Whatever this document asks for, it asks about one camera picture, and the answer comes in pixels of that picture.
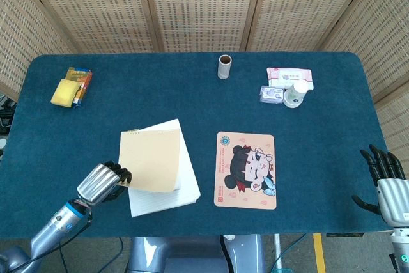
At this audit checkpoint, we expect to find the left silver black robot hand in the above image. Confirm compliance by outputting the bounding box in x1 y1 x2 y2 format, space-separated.
75 160 133 207

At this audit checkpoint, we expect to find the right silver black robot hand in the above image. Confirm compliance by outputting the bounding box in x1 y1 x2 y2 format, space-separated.
351 144 409 231

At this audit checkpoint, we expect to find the yellow cover spiral notebook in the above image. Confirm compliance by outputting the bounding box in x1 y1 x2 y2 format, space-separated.
118 118 201 218

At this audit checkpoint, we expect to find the yellow sponge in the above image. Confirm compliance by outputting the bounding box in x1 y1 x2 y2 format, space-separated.
50 78 80 107

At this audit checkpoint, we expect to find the orange blue cardboard box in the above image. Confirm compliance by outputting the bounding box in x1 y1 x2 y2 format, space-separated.
65 66 93 109

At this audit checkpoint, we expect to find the dark teal table cloth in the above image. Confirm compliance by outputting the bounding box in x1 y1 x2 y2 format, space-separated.
0 51 396 238

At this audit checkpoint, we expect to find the grey blue robot torso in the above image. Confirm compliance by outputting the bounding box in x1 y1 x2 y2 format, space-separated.
127 233 266 273

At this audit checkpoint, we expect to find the white pole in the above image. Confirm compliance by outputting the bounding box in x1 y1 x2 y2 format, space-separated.
273 233 284 272

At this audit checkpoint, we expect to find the white medicine bottle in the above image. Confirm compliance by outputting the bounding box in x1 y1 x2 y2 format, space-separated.
282 80 309 109

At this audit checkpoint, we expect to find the cartoon girl mouse pad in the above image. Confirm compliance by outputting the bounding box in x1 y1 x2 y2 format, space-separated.
213 131 277 210

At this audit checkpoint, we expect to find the woven folding screen panel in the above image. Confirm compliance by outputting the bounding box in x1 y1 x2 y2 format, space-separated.
15 0 162 54
244 0 380 52
140 0 266 52
0 0 76 95
319 0 409 171

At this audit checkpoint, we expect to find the pink white wet wipes pack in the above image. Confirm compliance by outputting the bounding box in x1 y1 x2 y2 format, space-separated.
266 67 314 91

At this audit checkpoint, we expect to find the grey cardboard tube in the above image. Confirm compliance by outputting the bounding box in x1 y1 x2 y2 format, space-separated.
218 55 233 79

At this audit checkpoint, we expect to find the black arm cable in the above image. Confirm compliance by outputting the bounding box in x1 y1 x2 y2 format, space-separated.
19 210 93 264

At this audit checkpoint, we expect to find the teal cable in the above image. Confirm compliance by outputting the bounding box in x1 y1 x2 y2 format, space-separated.
271 233 308 270

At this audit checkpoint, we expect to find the black cable clutter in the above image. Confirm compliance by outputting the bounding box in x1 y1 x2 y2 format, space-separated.
0 93 19 136

